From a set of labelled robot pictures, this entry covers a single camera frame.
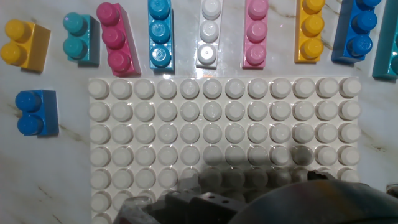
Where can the yellow two-stud block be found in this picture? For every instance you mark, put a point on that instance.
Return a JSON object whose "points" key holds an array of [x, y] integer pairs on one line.
{"points": [[34, 46]]}

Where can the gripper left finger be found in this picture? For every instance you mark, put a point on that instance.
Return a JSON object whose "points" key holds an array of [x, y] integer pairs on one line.
{"points": [[202, 208]]}

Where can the light blue three-stud block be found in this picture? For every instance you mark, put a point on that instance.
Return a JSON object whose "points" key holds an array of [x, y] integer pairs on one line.
{"points": [[160, 34]]}

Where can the pink four-stud block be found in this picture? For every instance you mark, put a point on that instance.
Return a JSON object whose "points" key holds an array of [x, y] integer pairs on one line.
{"points": [[255, 34]]}

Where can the teal two-stud block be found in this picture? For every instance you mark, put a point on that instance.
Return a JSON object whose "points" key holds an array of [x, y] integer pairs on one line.
{"points": [[84, 40]]}

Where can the blue two-stud block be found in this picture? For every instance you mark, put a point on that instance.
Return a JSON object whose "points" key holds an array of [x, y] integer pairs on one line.
{"points": [[40, 113]]}

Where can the magenta three-stud block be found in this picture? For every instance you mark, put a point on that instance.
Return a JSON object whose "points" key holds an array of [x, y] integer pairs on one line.
{"points": [[119, 46]]}

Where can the marble pattern board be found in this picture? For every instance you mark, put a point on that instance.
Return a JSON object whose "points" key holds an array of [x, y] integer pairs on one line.
{"points": [[46, 174]]}

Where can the white four-stud block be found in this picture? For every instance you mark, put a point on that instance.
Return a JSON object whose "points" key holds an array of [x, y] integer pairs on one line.
{"points": [[209, 34]]}

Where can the dark blue four-stud block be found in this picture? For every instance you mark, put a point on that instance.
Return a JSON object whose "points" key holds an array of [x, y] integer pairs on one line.
{"points": [[354, 31]]}

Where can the white studded baseplate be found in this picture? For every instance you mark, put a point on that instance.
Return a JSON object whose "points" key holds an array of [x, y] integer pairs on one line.
{"points": [[224, 124]]}

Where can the yellow four-stud block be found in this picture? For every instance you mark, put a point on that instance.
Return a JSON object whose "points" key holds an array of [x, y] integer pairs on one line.
{"points": [[309, 31]]}

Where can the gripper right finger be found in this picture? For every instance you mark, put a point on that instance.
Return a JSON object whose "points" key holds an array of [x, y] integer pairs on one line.
{"points": [[321, 175]]}

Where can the teal four-stud block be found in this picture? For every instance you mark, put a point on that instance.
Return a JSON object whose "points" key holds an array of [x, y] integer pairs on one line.
{"points": [[387, 46]]}

